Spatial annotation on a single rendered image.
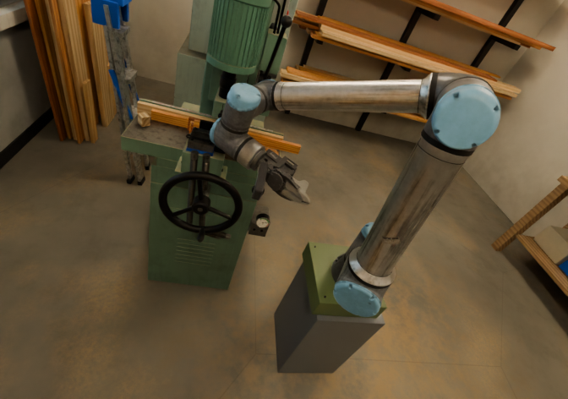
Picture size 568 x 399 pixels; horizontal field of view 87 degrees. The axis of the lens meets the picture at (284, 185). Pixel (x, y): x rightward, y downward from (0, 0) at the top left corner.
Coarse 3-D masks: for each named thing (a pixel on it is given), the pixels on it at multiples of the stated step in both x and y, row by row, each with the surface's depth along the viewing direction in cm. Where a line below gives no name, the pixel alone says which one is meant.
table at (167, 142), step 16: (128, 128) 111; (144, 128) 114; (160, 128) 117; (176, 128) 120; (128, 144) 109; (144, 144) 109; (160, 144) 110; (176, 144) 113; (176, 160) 114; (224, 160) 115; (224, 176) 112
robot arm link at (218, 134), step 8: (216, 120) 93; (216, 128) 92; (224, 128) 89; (216, 136) 92; (224, 136) 91; (232, 136) 90; (240, 136) 91; (248, 136) 93; (216, 144) 94; (224, 144) 92; (232, 144) 91; (240, 144) 91; (232, 152) 92
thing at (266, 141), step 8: (152, 112) 118; (160, 112) 118; (168, 112) 120; (160, 120) 120; (168, 120) 120; (176, 120) 121; (184, 120) 121; (256, 136) 127; (264, 136) 128; (264, 144) 129; (272, 144) 129; (280, 144) 130; (288, 144) 130; (296, 144) 132; (296, 152) 133
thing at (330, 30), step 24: (408, 0) 272; (432, 0) 264; (312, 24) 285; (336, 24) 289; (408, 24) 322; (480, 24) 285; (504, 24) 327; (360, 48) 289; (384, 48) 294; (408, 48) 308; (552, 48) 301; (288, 72) 303; (312, 72) 322; (384, 72) 354; (432, 72) 310; (456, 72) 316; (480, 72) 334; (504, 96) 335; (360, 120) 392
